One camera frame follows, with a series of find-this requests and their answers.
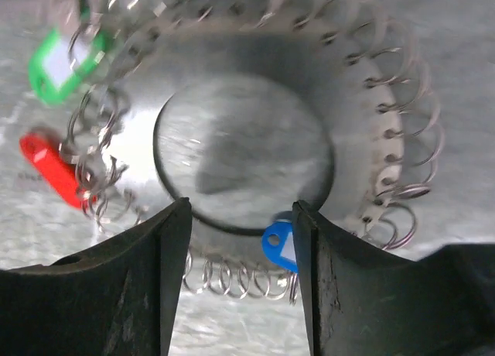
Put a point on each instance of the green key tag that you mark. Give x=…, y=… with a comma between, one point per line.
x=54, y=75

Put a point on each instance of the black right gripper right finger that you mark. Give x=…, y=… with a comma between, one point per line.
x=360, y=300

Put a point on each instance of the large keyring with small rings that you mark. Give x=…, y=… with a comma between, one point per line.
x=245, y=106

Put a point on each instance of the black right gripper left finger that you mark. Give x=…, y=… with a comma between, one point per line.
x=116, y=298

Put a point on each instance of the red key tag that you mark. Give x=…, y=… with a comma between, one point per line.
x=40, y=151

